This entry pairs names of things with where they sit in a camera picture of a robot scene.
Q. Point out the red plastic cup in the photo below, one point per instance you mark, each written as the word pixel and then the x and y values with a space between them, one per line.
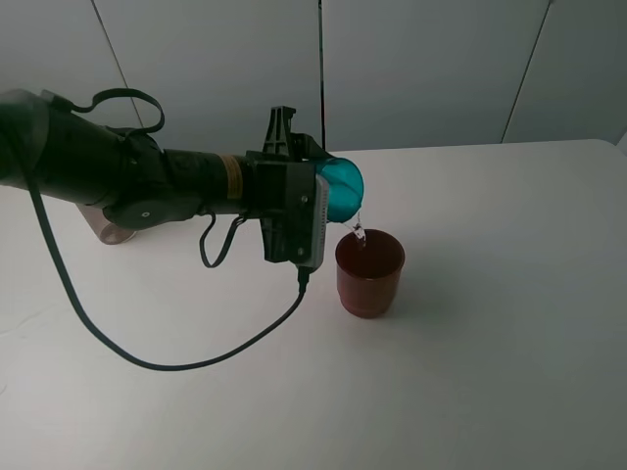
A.
pixel 368 274

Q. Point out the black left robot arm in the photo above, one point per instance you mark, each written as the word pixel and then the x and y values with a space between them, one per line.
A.
pixel 47 143

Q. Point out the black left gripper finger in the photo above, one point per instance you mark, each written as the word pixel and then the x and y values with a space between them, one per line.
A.
pixel 275 231
pixel 278 137

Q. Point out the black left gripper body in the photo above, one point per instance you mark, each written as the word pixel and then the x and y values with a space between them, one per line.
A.
pixel 284 186

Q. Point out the smoky transparent water bottle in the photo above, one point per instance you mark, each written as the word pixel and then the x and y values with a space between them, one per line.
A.
pixel 106 232

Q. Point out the teal transparent plastic cup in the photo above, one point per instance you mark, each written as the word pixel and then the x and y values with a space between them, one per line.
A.
pixel 345 188

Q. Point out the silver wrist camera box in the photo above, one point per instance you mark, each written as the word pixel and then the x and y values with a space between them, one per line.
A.
pixel 320 209

